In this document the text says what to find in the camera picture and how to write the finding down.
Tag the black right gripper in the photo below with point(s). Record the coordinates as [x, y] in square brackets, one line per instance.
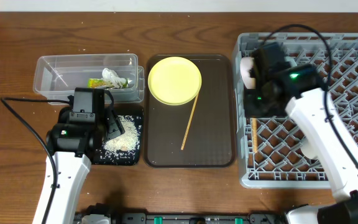
[250, 108]

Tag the rice pile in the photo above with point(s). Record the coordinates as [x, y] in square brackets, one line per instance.
[123, 137]

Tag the blue bowl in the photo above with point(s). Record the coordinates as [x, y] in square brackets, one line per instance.
[291, 61]

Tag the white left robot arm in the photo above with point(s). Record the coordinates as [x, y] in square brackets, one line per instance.
[66, 171]

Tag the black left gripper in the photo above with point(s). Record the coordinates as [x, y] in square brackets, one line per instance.
[114, 126]

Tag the white tissue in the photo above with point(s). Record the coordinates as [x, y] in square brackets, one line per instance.
[112, 79]

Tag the pink bowl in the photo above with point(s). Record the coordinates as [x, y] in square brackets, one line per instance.
[246, 65]

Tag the clear plastic waste bin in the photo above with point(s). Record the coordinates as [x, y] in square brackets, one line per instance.
[57, 76]

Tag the black rail at table edge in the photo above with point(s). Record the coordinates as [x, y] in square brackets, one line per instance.
[101, 213]

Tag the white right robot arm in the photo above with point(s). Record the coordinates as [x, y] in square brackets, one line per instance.
[310, 106]

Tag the grey dishwasher rack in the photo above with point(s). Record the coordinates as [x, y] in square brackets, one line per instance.
[279, 163]

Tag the wooden chopstick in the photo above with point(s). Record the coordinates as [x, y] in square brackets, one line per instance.
[189, 122]
[254, 135]

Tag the white green cup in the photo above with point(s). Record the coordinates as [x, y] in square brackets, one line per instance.
[307, 150]

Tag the green snack wrapper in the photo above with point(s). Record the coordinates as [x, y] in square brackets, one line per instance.
[99, 83]

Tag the brown serving tray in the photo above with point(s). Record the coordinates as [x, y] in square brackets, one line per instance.
[211, 138]

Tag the yellow plate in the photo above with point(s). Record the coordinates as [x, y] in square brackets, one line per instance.
[174, 81]

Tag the black waste tray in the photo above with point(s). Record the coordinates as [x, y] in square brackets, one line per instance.
[132, 155]

